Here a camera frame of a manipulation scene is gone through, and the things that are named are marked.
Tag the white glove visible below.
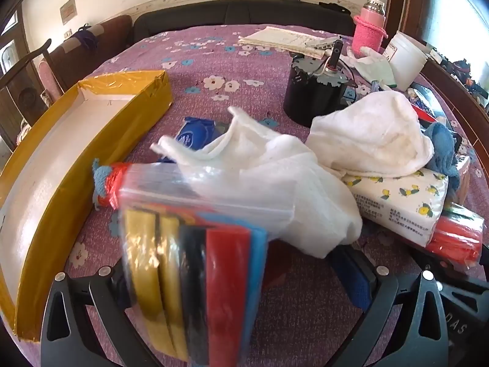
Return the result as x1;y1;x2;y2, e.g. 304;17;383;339
340;46;398;87

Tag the blue wipes packet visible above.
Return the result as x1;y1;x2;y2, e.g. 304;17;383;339
158;117;230;161

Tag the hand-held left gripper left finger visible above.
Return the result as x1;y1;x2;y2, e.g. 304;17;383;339
40;265;169;367

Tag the large white cloth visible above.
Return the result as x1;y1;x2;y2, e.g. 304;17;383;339
151;107;363;258

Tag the blue and red knitted item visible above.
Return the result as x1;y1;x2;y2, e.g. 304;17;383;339
92;158;128;211

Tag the white plastic jar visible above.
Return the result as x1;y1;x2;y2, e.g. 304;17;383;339
382;31;428;88

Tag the dark wooden chair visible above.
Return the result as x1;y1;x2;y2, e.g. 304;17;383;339
0;38;64;150

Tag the pink bottle with knitted sleeve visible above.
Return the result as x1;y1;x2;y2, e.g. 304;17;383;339
351;0;388;56

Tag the zip bag of coloured bands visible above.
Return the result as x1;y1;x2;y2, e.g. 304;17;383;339
115;162;296;365

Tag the red plastic bag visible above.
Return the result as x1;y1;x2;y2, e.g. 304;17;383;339
426;214;485;266

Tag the purple floral tablecloth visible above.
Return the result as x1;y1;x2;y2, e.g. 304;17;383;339
65;23;489;367

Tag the red and blue packet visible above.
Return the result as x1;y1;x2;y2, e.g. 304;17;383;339
407;84;447;123

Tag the brown upholstered chair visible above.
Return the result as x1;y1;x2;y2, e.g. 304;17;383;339
42;15;134;88

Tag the blue cloth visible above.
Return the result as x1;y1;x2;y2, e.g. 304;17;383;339
422;122;465;195

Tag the lemon print tissue pack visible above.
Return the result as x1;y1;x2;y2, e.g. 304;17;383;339
342;168;449;247

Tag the black cylindrical container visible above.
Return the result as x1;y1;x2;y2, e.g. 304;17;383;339
283;55;358;128

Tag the stack of white papers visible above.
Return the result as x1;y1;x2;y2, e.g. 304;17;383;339
239;26;342;56

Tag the small wall plaque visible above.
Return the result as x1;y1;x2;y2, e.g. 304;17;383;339
60;0;78;25

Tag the yellow cardboard box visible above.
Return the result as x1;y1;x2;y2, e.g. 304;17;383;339
0;69;172;343

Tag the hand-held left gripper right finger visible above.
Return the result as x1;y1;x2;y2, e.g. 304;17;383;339
330;247;449;367

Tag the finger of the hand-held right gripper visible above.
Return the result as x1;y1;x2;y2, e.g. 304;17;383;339
414;250;489;295

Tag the cream white towel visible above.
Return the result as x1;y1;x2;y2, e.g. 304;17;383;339
306;92;436;178

